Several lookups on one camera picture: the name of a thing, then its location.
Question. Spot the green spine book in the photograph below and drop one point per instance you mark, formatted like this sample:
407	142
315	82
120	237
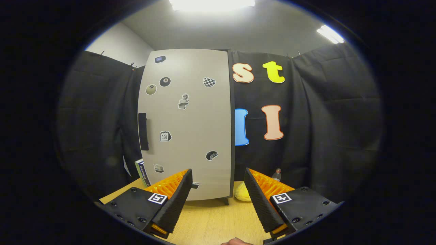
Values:
138	172

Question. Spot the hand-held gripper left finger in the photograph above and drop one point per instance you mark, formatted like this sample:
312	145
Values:
177	202

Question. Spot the small red label bottle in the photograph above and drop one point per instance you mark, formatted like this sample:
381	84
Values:
276	175

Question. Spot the dark grey shoe cabinet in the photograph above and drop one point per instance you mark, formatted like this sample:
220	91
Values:
226	201

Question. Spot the blue spine book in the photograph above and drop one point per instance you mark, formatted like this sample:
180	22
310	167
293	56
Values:
144	175

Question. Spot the grey shoe cabinet door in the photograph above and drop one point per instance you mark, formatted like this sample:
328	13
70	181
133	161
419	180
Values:
190	129

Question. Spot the large ceiling light panel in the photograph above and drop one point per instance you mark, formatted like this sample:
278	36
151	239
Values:
211	4

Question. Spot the yellow plush toy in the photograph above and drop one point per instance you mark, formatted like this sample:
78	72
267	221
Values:
242	194

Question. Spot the small ceiling light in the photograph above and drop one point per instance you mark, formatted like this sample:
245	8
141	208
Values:
329	34

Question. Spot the black backdrop cloth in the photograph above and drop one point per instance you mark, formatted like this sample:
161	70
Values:
323	119

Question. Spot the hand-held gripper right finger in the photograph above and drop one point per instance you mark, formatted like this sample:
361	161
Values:
259	202

